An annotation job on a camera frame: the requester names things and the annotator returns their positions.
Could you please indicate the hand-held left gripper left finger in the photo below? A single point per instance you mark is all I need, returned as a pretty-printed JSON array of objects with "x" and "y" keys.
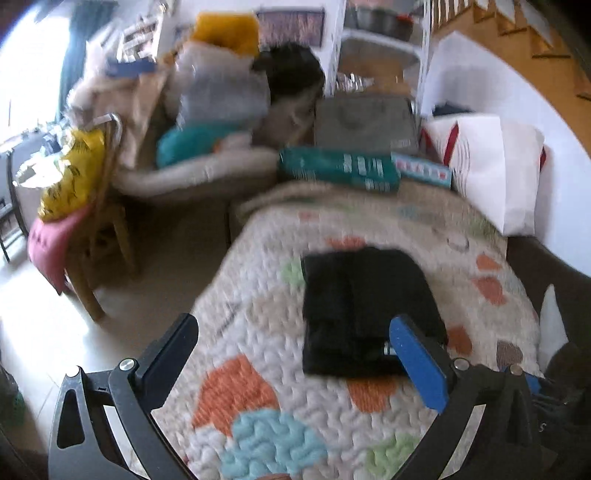
[{"x": 178, "y": 344}]

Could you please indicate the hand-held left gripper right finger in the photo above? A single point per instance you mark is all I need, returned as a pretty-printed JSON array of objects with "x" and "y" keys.
[{"x": 418, "y": 364}]

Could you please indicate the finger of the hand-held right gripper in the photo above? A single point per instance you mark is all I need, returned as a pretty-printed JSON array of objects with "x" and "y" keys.
[{"x": 533, "y": 384}]

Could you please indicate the black pants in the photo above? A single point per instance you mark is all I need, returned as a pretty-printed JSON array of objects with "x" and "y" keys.
[{"x": 364, "y": 309}]

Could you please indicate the quilted patterned blanket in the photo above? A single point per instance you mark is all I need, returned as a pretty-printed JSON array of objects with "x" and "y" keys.
[{"x": 258, "y": 332}]

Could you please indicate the wooden chair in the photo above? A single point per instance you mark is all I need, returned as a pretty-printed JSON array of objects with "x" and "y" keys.
[{"x": 108, "y": 240}]

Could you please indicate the pink seat cushion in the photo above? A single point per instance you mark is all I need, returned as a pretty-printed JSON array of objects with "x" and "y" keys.
[{"x": 53, "y": 249}]

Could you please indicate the green patterned object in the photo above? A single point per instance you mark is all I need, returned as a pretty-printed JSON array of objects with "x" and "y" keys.
[{"x": 10, "y": 397}]

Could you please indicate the light blue box coloured shapes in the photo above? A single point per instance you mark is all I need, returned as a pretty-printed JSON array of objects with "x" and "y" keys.
[{"x": 422, "y": 170}]

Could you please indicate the yellow plastic bag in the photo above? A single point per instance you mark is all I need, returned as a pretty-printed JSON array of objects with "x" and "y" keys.
[{"x": 74, "y": 180}]

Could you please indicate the teal cushion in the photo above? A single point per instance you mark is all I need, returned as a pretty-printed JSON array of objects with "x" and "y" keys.
[{"x": 189, "y": 145}]

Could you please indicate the white tote bag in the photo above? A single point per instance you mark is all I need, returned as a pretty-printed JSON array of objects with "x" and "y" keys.
[{"x": 494, "y": 170}]

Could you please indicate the dark metal chair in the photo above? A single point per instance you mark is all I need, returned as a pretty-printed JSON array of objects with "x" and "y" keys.
[{"x": 9, "y": 217}]

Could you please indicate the green cardboard box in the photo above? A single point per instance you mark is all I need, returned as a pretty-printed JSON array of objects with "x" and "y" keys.
[{"x": 337, "y": 168}]

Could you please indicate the grey laptop bag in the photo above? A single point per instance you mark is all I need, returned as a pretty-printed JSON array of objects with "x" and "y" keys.
[{"x": 364, "y": 124}]

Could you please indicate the dark blue cloth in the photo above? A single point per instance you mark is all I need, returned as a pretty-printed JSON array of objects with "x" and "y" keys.
[{"x": 450, "y": 109}]

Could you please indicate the grey plastic bag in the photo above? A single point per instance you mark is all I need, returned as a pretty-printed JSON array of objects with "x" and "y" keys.
[{"x": 221, "y": 87}]

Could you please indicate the blue and white box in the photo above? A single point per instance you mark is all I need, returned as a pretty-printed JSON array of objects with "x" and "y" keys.
[{"x": 131, "y": 68}]

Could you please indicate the dark cloth pile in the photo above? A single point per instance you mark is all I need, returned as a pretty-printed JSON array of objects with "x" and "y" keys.
[{"x": 291, "y": 71}]

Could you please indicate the yellow cloth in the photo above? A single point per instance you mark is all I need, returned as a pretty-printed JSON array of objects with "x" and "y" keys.
[{"x": 226, "y": 32}]

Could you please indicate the white shelf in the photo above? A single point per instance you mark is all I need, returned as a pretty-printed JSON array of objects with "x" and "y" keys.
[{"x": 383, "y": 50}]

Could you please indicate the dark teal curtain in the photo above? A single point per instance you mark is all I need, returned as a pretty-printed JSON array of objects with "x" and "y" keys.
[{"x": 83, "y": 41}]

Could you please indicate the metal pot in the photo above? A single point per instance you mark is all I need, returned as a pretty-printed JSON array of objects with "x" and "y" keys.
[{"x": 383, "y": 18}]

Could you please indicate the wooden staircase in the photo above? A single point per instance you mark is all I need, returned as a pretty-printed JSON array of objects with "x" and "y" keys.
[{"x": 521, "y": 32}]

